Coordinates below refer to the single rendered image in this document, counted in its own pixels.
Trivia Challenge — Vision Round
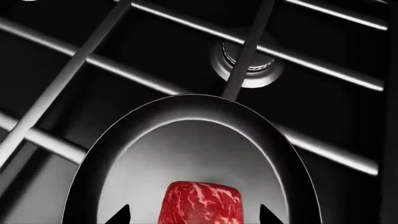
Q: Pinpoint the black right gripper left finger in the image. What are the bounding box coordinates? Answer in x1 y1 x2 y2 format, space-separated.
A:
106 203 131 224

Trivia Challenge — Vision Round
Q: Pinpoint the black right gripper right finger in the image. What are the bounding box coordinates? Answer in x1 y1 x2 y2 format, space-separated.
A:
259 203 284 224

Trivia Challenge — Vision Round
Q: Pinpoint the red marbled meat chunk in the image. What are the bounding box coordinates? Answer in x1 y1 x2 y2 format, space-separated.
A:
157 180 243 224

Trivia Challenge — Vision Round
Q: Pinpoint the silver gas burner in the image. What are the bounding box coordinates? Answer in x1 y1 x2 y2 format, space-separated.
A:
208 41 285 89

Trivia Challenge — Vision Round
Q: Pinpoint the dark metal pan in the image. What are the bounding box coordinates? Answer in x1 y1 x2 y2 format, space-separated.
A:
61 93 323 224

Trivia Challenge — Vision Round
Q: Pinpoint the black stove grate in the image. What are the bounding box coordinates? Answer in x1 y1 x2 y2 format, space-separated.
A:
0 0 389 185

